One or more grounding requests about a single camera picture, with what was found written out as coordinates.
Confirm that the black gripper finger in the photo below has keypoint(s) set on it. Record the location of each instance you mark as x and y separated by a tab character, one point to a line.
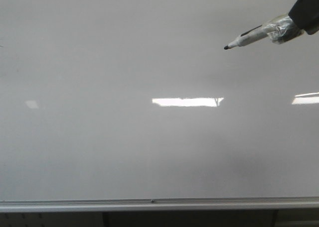
305	15

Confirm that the black whiteboard marker with tape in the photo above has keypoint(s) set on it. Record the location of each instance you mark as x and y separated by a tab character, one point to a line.
279	30

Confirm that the white whiteboard with aluminium frame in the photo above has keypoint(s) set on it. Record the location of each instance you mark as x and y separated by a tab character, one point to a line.
134	105

